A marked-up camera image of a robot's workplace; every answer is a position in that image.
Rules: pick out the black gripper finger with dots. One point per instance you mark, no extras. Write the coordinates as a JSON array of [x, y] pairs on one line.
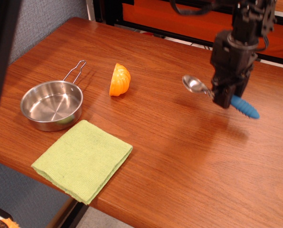
[[223, 94], [242, 83]]

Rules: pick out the blue handled metal spoon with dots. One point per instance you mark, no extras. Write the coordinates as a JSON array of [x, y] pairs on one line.
[[194, 85]]

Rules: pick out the small stainless steel pan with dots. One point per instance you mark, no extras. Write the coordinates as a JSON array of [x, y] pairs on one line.
[[54, 105]]

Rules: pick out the green folded cloth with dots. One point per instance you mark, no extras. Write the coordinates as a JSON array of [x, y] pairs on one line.
[[82, 161]]

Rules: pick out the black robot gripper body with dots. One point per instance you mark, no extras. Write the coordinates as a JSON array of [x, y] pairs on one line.
[[231, 58]]

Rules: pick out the orange plastic half fruit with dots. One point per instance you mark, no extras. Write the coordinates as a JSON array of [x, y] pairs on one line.
[[120, 81]]

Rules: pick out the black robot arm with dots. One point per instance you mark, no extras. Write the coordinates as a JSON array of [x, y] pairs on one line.
[[252, 21]]

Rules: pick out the table leg frame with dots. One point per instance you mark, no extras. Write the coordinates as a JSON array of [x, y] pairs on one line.
[[69, 215]]

